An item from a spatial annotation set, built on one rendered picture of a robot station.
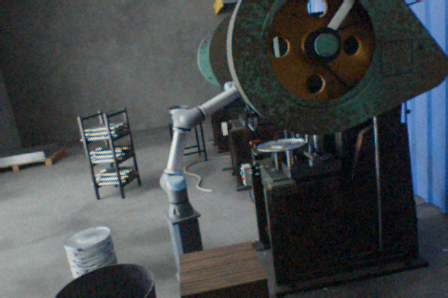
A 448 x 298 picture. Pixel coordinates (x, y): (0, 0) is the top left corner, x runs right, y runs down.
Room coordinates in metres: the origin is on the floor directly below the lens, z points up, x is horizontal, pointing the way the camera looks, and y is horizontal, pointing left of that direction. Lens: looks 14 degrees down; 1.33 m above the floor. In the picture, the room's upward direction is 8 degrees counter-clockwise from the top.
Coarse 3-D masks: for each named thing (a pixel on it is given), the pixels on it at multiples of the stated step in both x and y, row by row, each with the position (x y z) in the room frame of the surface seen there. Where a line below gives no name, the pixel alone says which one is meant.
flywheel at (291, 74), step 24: (288, 0) 1.77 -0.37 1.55; (336, 0) 1.79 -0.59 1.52; (288, 24) 1.77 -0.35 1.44; (312, 24) 1.78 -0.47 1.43; (336, 24) 1.74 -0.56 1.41; (360, 24) 1.80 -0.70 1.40; (288, 48) 1.79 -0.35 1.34; (312, 48) 1.66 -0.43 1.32; (336, 48) 1.65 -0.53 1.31; (360, 48) 1.81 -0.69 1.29; (288, 72) 1.77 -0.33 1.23; (312, 72) 1.78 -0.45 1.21; (336, 72) 1.79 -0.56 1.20; (360, 72) 1.80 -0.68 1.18; (312, 96) 1.78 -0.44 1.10; (336, 96) 1.79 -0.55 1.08
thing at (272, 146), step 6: (264, 144) 2.27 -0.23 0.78; (270, 144) 2.24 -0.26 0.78; (276, 144) 2.19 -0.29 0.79; (282, 144) 2.16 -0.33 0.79; (288, 144) 2.14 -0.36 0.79; (294, 144) 2.14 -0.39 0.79; (300, 144) 2.12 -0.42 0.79; (264, 150) 2.09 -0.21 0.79; (270, 150) 2.06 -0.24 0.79; (276, 150) 2.04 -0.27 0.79; (282, 150) 2.03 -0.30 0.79
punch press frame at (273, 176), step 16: (272, 48) 2.27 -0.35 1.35; (352, 48) 2.02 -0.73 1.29; (320, 80) 2.01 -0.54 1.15; (384, 112) 2.02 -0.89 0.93; (400, 112) 2.02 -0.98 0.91; (352, 128) 2.02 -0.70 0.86; (320, 144) 2.35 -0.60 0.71; (336, 144) 2.08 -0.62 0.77; (352, 144) 2.00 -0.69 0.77; (272, 160) 2.36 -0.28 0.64; (272, 176) 2.03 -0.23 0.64; (320, 176) 1.99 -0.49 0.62
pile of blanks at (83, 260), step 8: (104, 240) 2.19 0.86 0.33; (80, 248) 2.13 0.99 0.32; (88, 248) 2.13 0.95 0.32; (96, 248) 2.14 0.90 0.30; (104, 248) 2.18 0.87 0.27; (112, 248) 2.26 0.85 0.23; (72, 256) 2.12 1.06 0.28; (80, 256) 2.12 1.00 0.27; (88, 256) 2.11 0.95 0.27; (96, 256) 2.13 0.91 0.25; (104, 256) 2.17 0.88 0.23; (112, 256) 2.22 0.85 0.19; (72, 264) 2.14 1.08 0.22; (80, 264) 2.11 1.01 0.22; (88, 264) 2.12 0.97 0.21; (96, 264) 2.14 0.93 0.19; (104, 264) 2.15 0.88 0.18; (72, 272) 2.15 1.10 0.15; (80, 272) 2.11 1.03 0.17
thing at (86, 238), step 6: (90, 228) 2.39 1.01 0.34; (96, 228) 2.39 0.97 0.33; (102, 228) 2.37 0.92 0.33; (78, 234) 2.32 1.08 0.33; (84, 234) 2.30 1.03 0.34; (90, 234) 2.28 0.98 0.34; (96, 234) 2.27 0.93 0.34; (102, 234) 2.27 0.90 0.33; (108, 234) 2.25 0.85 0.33; (72, 240) 2.24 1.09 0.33; (78, 240) 2.22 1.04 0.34; (84, 240) 2.20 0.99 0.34; (90, 240) 2.20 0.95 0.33; (96, 240) 2.19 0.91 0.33; (102, 240) 2.17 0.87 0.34; (66, 246) 2.16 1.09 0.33; (72, 246) 2.15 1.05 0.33; (78, 246) 2.14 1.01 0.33; (84, 246) 2.13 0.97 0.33; (90, 246) 2.12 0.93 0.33
